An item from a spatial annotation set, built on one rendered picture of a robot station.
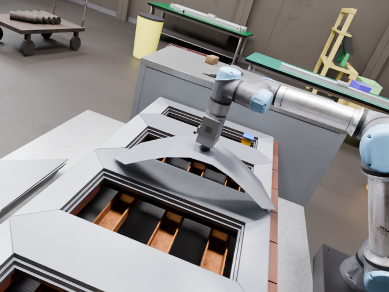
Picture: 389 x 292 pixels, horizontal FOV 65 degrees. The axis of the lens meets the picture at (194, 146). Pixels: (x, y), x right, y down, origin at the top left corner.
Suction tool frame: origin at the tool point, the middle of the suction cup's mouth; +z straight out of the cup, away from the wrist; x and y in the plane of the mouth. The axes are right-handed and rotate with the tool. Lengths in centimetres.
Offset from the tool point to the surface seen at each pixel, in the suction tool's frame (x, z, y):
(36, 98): -220, 101, -144
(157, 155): -13.5, 3.4, 9.7
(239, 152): 9.0, 15.6, -43.8
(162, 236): -2.5, 33.8, 13.4
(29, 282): -33, 47, 46
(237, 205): 18.9, 15.8, -0.4
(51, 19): -341, 55, -288
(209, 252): 16.3, 33.9, 9.6
